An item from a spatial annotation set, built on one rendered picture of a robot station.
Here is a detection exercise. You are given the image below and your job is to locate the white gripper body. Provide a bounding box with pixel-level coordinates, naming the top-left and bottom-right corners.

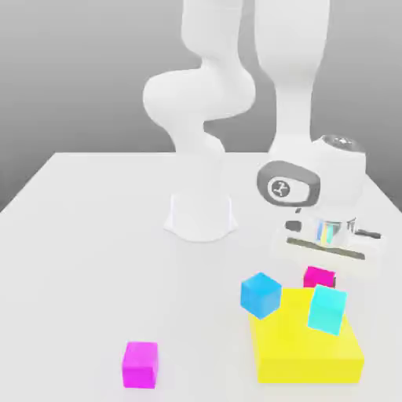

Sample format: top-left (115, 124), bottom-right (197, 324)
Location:
top-left (270, 226), bottom-right (383, 277)

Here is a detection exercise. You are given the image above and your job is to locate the small pink cube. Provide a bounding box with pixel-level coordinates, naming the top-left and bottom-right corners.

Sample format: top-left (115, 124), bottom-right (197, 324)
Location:
top-left (303, 265), bottom-right (337, 289)

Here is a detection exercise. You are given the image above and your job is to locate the small cyan cube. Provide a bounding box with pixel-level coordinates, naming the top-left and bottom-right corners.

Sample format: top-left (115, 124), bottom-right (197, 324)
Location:
top-left (306, 284), bottom-right (349, 337)

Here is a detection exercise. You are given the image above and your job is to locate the small blue cube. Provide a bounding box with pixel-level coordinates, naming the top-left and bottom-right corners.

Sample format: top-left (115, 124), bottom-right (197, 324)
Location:
top-left (240, 272), bottom-right (283, 320)

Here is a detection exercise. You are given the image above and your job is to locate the small magenta cube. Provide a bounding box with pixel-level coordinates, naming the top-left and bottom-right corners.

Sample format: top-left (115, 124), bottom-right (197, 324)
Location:
top-left (122, 341), bottom-right (159, 389)

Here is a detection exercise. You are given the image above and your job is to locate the large yellow box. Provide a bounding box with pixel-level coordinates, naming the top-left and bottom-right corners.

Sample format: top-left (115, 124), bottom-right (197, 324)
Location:
top-left (247, 287), bottom-right (366, 385)

